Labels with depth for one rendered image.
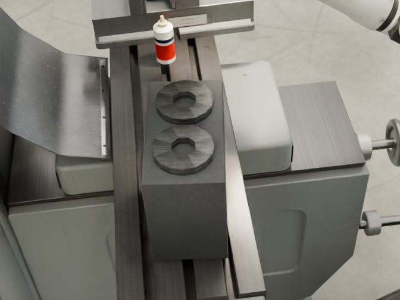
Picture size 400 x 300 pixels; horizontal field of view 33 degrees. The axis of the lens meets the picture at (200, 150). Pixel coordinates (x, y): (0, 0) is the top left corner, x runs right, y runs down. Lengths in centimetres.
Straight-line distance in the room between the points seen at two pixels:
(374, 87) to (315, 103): 124
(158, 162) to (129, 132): 33
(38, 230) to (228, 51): 166
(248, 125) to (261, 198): 17
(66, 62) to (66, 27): 169
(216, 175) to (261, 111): 54
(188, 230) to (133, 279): 12
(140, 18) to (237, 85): 26
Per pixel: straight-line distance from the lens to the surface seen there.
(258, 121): 146
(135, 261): 111
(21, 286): 167
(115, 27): 148
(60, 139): 138
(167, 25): 139
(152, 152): 99
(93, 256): 163
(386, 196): 247
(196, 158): 96
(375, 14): 124
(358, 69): 294
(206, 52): 146
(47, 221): 153
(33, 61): 150
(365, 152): 166
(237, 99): 151
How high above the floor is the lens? 187
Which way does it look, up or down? 47 degrees down
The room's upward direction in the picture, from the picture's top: 4 degrees counter-clockwise
